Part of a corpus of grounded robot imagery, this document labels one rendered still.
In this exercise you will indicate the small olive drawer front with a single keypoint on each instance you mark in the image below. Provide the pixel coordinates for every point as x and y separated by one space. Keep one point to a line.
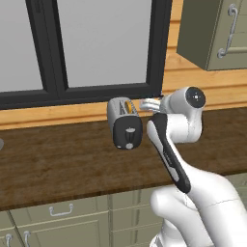
4 219

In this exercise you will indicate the olive base cupboard front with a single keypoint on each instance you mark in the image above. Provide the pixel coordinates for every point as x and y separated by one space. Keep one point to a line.
239 183

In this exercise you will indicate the black framed window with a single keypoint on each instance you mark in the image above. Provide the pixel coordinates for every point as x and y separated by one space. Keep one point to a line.
103 41

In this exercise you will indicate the olive green wall cupboard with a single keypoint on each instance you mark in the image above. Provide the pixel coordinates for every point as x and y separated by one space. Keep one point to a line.
196 32

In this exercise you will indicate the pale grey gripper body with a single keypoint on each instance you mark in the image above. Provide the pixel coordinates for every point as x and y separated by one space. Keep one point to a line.
148 104

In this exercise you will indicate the grey toaster lever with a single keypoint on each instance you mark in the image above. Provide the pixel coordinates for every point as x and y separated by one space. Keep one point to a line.
130 130

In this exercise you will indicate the orange bread slice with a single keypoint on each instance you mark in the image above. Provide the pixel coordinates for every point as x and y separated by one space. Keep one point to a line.
127 106

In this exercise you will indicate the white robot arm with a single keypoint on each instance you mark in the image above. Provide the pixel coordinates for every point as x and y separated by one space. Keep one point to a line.
212 199

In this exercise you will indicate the narrow olive drawer front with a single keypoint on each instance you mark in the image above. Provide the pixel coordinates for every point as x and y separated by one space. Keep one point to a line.
128 197
131 217

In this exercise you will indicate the grey round rim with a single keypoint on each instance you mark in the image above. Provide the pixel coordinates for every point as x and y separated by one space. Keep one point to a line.
1 144

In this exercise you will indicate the wide olive drawer front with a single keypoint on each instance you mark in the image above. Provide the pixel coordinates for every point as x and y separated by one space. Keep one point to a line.
87 207

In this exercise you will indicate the olive cupboard door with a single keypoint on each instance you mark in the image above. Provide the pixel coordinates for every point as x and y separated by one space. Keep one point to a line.
70 234
2 239

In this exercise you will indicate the silver and black toaster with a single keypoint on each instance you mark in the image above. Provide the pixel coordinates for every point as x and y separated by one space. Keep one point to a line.
113 119

